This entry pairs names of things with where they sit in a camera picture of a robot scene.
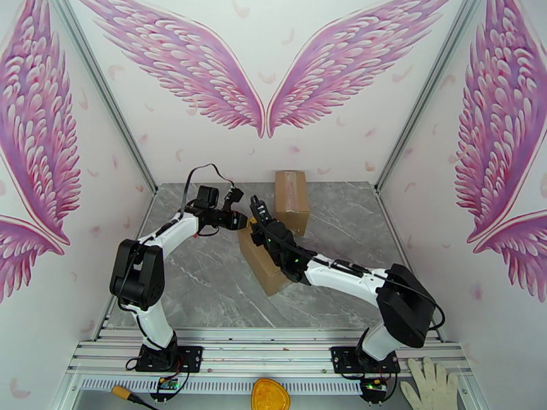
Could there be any long taped cardboard box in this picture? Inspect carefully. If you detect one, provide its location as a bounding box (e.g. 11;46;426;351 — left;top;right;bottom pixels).
237;227;294;298

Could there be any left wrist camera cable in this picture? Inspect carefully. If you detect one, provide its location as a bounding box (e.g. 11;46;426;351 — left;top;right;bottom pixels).
179;163;236;222

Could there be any yellow plug with black cable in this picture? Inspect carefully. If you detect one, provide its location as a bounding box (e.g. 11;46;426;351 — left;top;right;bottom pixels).
111;385;161;410

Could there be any white work glove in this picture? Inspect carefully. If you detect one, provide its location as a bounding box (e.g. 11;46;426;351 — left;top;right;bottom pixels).
400;356;460;410

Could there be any short taped cardboard box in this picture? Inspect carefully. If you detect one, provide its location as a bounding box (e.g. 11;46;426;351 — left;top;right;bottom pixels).
274;169;311;238

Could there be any aluminium rail base frame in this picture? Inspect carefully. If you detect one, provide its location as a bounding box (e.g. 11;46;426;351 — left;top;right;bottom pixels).
64;327;476;410

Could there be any white slotted cable duct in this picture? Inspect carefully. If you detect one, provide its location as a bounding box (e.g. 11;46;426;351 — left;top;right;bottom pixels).
80;377;369;396

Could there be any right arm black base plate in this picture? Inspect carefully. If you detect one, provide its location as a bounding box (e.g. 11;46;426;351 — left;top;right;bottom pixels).
331;345;402;377

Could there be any yellow round plastic object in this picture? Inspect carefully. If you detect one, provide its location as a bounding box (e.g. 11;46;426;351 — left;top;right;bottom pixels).
251;377;291;410

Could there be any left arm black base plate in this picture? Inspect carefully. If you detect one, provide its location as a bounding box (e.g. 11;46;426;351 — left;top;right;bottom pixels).
135;345;204;373

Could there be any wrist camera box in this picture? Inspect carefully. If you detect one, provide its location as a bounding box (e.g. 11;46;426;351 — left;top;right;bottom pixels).
249;195;273;228
222;187;245;213

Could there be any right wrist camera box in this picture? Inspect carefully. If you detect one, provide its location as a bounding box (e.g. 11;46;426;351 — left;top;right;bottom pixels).
249;195;273;228

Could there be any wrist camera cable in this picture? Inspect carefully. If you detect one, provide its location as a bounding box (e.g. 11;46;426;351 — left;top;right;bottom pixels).
265;227;446;333
179;163;236;222

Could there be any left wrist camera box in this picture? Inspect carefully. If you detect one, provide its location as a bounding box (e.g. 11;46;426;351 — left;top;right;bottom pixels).
222;187;245;213

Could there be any aluminium corner post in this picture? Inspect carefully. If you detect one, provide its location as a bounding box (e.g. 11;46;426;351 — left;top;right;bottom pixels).
46;0;160;195
374;0;488;195

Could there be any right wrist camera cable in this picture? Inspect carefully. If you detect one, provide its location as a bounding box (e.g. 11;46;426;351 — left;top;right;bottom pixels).
265;227;446;333

